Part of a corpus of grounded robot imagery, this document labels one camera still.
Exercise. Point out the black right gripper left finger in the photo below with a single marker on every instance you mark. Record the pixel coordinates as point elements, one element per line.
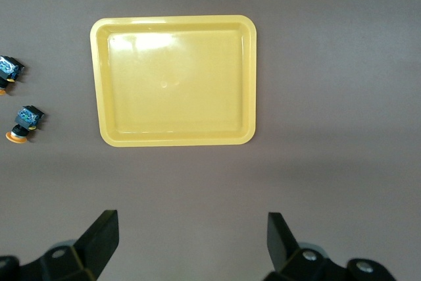
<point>102,238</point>

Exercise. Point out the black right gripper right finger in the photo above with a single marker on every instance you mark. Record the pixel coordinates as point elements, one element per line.
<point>279,245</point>

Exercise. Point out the yellow push button switch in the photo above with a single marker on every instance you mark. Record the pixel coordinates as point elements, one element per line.
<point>9,68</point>
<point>27,117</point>

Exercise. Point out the yellow plastic tray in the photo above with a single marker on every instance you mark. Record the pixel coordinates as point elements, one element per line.
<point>174,96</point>

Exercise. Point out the brown table mat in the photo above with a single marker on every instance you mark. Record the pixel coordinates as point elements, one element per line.
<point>329,64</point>

